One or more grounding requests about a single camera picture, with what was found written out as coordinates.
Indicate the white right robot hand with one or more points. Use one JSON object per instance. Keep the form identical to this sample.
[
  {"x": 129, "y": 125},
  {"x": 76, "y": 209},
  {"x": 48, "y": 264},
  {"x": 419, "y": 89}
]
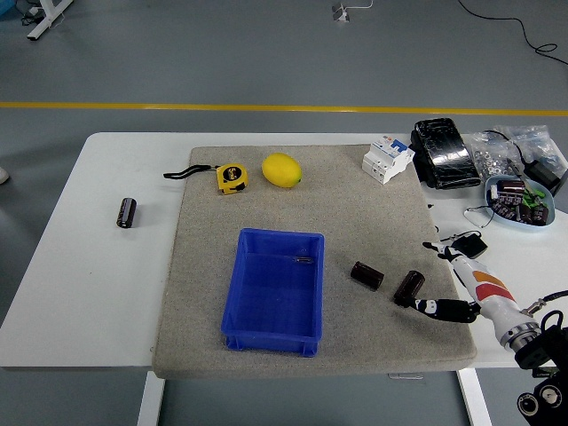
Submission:
[{"x": 486, "y": 288}]

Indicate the dark brown cylindrical battery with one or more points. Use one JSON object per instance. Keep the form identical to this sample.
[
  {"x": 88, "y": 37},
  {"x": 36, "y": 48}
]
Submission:
[
  {"x": 409, "y": 286},
  {"x": 539, "y": 215},
  {"x": 525, "y": 213},
  {"x": 367, "y": 275},
  {"x": 126, "y": 213},
  {"x": 508, "y": 208}
]

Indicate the large dark brown battery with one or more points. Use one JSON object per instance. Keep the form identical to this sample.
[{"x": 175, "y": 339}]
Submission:
[{"x": 511, "y": 186}]

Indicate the blue plastic box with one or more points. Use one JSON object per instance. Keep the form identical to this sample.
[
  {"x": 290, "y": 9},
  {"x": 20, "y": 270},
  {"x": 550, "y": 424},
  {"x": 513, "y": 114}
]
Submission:
[{"x": 270, "y": 310}]

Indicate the small black plug adapter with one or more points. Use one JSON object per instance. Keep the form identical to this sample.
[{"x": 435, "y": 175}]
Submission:
[{"x": 471, "y": 246}]

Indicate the light blue bowl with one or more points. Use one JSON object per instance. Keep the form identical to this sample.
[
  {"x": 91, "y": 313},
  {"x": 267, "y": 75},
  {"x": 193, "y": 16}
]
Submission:
[{"x": 517, "y": 226}]

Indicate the white table leg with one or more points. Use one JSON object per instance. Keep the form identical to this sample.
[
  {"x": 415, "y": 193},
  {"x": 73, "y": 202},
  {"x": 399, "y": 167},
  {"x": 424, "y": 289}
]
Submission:
[
  {"x": 475, "y": 399},
  {"x": 150, "y": 399}
]

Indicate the clear bag of metal nuts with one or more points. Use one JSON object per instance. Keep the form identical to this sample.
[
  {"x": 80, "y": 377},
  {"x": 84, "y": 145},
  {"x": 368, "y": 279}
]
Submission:
[{"x": 488, "y": 160}]

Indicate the black power adapter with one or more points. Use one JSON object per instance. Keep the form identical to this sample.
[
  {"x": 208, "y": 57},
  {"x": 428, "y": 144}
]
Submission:
[{"x": 542, "y": 172}]

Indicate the black wrapped pack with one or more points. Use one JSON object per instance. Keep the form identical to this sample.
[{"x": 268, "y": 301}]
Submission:
[{"x": 446, "y": 153}]

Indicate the grey-brown mat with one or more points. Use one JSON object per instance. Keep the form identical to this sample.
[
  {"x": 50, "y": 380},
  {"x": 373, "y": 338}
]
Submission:
[{"x": 355, "y": 213}]

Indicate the clear plastic bag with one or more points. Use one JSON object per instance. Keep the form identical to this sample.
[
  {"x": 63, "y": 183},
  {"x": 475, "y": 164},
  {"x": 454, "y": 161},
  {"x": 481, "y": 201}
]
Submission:
[{"x": 539, "y": 142}]

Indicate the white circuit breaker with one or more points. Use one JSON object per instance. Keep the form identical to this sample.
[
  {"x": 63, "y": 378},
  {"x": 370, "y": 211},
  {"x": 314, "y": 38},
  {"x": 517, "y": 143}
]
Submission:
[{"x": 386, "y": 162}]

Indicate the small black clip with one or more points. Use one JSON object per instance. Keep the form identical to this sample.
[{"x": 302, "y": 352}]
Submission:
[{"x": 304, "y": 259}]

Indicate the yellow lemon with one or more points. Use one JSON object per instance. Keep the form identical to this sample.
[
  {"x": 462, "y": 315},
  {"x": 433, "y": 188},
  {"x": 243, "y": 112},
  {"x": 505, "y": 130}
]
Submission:
[{"x": 281, "y": 170}]

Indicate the yellow tape measure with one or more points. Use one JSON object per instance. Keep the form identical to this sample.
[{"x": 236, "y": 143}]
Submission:
[{"x": 231, "y": 177}]

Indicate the person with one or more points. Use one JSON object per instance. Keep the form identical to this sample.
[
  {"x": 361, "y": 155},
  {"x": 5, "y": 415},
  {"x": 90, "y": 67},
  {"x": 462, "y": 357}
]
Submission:
[{"x": 2, "y": 175}]

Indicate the white stand foot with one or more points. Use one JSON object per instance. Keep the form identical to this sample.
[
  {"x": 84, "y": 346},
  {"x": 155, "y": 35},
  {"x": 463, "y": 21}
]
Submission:
[{"x": 46, "y": 20}]

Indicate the metal bracket under table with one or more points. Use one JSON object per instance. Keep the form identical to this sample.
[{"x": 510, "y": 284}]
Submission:
[{"x": 406, "y": 377}]

